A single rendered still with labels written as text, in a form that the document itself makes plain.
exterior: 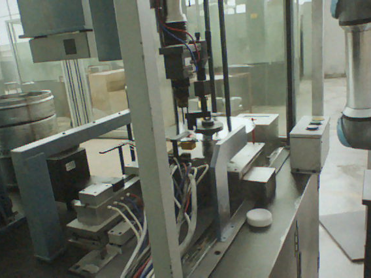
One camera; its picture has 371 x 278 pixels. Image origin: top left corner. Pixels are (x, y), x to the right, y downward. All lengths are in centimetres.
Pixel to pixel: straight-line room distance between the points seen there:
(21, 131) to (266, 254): 99
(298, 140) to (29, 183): 88
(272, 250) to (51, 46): 96
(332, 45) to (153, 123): 905
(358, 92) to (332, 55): 835
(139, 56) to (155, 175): 19
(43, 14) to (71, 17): 13
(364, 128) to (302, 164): 26
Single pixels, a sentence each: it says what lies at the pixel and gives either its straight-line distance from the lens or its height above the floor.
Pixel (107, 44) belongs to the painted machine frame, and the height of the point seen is 127.
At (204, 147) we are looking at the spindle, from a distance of 123.
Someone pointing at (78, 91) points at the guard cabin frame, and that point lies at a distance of 217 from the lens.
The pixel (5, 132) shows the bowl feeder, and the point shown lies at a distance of 145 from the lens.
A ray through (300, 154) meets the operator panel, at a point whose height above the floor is 82.
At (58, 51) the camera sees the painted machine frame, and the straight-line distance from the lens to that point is 131.
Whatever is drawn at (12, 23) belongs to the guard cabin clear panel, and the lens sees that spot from 199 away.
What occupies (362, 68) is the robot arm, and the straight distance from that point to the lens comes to 116.
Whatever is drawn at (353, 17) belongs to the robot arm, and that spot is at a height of 127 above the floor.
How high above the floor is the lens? 125
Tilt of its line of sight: 15 degrees down
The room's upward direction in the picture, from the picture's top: 6 degrees counter-clockwise
